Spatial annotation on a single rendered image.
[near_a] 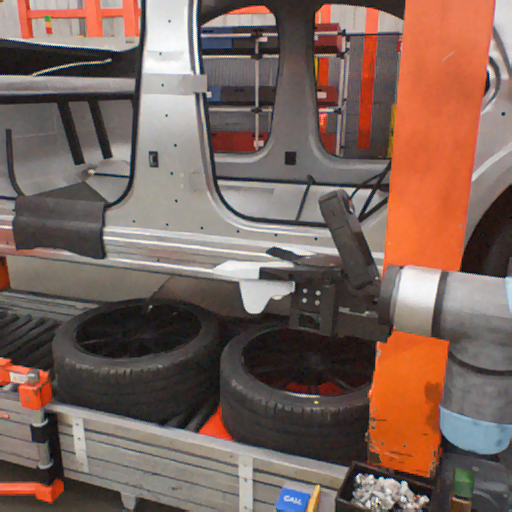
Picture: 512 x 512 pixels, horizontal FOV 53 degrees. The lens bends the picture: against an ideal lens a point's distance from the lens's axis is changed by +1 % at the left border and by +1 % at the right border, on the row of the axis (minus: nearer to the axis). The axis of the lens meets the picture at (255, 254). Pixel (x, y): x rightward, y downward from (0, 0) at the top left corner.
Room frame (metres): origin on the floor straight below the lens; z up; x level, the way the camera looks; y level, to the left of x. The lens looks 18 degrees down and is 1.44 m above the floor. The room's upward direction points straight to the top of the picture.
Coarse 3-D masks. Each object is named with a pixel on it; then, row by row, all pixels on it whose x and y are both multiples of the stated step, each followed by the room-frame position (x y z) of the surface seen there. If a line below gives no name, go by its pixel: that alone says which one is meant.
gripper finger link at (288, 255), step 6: (276, 246) 0.68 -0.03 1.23; (282, 246) 0.68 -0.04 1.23; (270, 252) 0.68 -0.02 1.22; (276, 252) 0.67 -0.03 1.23; (282, 252) 0.66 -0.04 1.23; (288, 252) 0.65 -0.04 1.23; (294, 252) 0.64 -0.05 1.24; (300, 252) 0.64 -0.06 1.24; (306, 252) 0.64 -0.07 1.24; (282, 258) 0.66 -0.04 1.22; (288, 258) 0.65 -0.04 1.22; (294, 258) 0.63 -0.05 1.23; (294, 282) 0.65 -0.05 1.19; (294, 288) 0.65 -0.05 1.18
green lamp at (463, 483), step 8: (456, 472) 0.91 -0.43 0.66; (464, 472) 0.91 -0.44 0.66; (456, 480) 0.89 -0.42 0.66; (464, 480) 0.88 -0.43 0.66; (472, 480) 0.88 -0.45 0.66; (456, 488) 0.88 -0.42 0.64; (464, 488) 0.88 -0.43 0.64; (472, 488) 0.88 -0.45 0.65; (464, 496) 0.88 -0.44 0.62; (472, 496) 0.88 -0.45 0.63
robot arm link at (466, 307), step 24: (456, 288) 0.49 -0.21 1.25; (480, 288) 0.49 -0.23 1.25; (504, 288) 0.48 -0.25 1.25; (456, 312) 0.48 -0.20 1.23; (480, 312) 0.47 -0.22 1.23; (504, 312) 0.46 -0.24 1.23; (432, 336) 0.50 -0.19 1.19; (456, 336) 0.48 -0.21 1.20; (480, 336) 0.47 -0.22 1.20; (504, 336) 0.46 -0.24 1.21; (480, 360) 0.47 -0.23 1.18; (504, 360) 0.46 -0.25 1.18
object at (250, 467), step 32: (0, 416) 1.59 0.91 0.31; (64, 416) 1.50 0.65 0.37; (96, 416) 1.48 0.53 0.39; (96, 448) 1.46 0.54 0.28; (128, 448) 1.42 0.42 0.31; (160, 448) 1.38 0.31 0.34; (192, 448) 1.35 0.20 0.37; (224, 448) 1.32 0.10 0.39; (256, 448) 1.32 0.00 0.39; (224, 480) 1.31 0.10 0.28; (256, 480) 1.28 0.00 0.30; (288, 480) 1.24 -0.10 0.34; (320, 480) 1.21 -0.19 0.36
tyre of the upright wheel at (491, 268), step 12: (504, 216) 1.65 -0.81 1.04; (492, 228) 1.67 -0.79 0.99; (504, 228) 1.55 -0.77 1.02; (492, 240) 1.58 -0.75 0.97; (504, 240) 1.48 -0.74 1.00; (480, 252) 1.68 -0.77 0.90; (492, 252) 1.50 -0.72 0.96; (504, 252) 1.47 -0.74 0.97; (480, 264) 1.61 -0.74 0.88; (492, 264) 1.48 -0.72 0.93; (504, 264) 1.47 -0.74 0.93; (492, 276) 1.48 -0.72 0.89; (504, 276) 1.47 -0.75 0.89
